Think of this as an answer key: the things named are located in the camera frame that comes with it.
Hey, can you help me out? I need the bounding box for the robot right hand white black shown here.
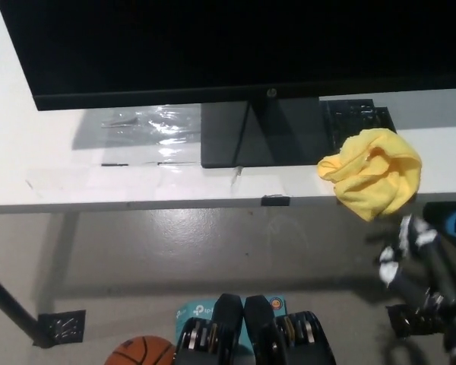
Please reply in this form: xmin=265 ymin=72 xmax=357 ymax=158
xmin=375 ymin=214 xmax=448 ymax=305

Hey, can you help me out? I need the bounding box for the yellow microfiber cloth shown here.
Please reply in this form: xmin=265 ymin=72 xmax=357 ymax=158
xmin=317 ymin=128 xmax=423 ymax=222

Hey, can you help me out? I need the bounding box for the black HP computer monitor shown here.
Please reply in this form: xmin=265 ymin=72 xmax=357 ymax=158
xmin=0 ymin=0 xmax=456 ymax=169

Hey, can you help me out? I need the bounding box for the white desk leg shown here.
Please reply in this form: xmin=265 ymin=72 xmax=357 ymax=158
xmin=40 ymin=211 xmax=79 ymax=309

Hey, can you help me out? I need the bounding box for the black flat object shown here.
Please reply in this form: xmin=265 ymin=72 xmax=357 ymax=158
xmin=421 ymin=201 xmax=456 ymax=229

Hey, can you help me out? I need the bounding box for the black floor tape patch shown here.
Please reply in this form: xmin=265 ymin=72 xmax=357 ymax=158
xmin=386 ymin=303 xmax=442 ymax=339
xmin=37 ymin=309 xmax=87 ymax=343

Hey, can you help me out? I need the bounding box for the small black tape piece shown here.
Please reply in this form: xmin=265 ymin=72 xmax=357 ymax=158
xmin=261 ymin=195 xmax=292 ymax=207

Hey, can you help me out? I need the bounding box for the teal tp-link box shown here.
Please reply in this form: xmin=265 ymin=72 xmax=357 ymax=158
xmin=175 ymin=294 xmax=293 ymax=351

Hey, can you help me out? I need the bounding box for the clear plastic sheet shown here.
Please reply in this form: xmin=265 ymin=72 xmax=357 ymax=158
xmin=71 ymin=103 xmax=202 ymax=167

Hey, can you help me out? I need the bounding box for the orange basketball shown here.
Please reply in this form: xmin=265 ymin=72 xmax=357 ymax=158
xmin=104 ymin=335 xmax=176 ymax=365

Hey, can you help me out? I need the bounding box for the black metal pole leg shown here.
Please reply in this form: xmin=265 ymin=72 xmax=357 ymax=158
xmin=0 ymin=265 xmax=56 ymax=349

